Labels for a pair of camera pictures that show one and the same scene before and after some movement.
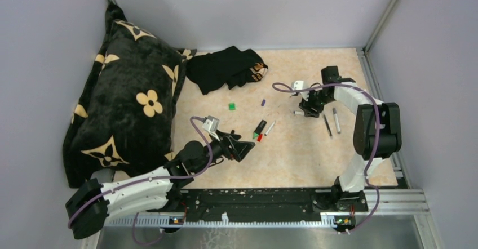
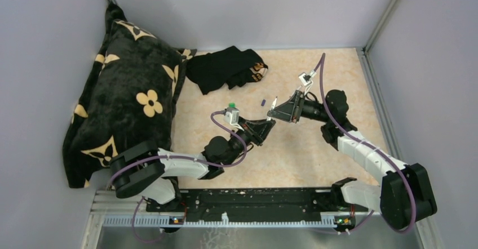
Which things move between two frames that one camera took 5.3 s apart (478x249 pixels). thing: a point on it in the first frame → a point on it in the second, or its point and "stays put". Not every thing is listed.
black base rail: [269, 203] stays put
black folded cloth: [228, 69] stays put
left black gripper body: [229, 146] → [250, 134]
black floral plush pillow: [123, 116] stays put
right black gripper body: [315, 102] → [295, 112]
